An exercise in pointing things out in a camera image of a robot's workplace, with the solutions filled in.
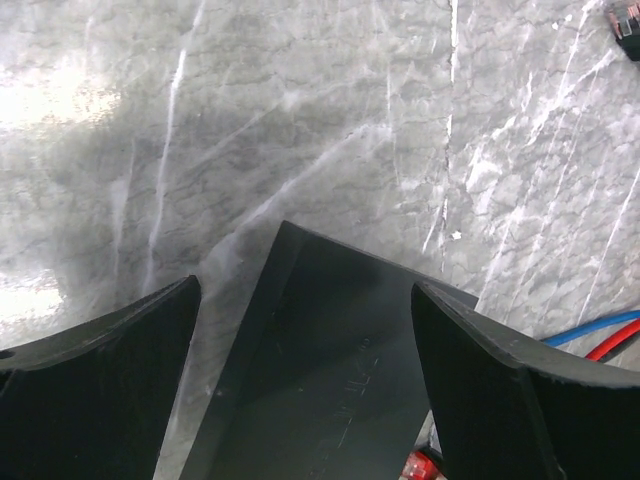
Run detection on blue ethernet cable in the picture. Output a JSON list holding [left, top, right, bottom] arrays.
[[542, 309, 640, 347]]

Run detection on black ethernet cable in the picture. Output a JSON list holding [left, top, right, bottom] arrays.
[[603, 0, 640, 62]]

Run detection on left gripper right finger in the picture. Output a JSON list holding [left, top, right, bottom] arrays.
[[411, 284, 639, 479]]

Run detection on red ethernet cable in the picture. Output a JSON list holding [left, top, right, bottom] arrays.
[[584, 319, 640, 362], [399, 447, 444, 480]]

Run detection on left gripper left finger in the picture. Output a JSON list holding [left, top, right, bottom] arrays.
[[1, 276, 201, 479]]

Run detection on black network switch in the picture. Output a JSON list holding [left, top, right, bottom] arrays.
[[179, 219, 480, 480]]

